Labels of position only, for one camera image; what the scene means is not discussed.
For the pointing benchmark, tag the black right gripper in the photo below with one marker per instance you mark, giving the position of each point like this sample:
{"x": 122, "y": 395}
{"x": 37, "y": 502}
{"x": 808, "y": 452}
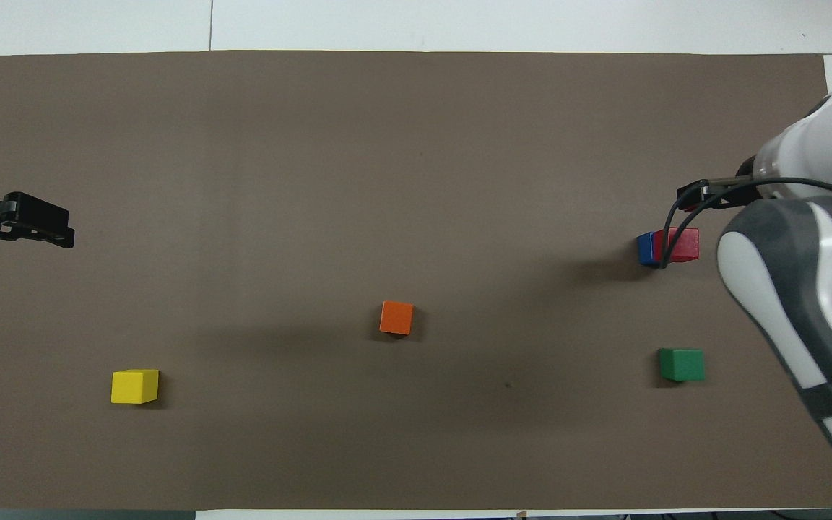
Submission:
{"x": 734, "y": 193}

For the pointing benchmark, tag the red cube block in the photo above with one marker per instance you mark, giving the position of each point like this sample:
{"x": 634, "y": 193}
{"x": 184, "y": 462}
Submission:
{"x": 683, "y": 244}

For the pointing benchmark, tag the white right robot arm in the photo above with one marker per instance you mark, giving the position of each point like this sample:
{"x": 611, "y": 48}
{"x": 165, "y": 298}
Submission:
{"x": 806, "y": 289}

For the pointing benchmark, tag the blue cube block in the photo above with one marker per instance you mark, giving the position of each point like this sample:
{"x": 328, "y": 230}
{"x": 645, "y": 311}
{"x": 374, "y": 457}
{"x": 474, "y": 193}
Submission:
{"x": 645, "y": 249}

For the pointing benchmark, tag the green cube block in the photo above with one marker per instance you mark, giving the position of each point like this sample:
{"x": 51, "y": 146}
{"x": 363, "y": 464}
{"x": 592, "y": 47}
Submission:
{"x": 682, "y": 365}

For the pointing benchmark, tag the yellow cube block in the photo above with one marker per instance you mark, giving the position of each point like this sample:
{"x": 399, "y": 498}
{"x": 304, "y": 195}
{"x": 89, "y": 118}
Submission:
{"x": 134, "y": 386}

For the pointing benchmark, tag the orange cube block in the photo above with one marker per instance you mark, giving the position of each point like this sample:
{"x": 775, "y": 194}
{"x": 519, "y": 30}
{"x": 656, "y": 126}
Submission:
{"x": 396, "y": 318}

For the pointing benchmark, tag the brown table mat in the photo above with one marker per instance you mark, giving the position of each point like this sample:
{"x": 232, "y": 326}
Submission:
{"x": 387, "y": 180}

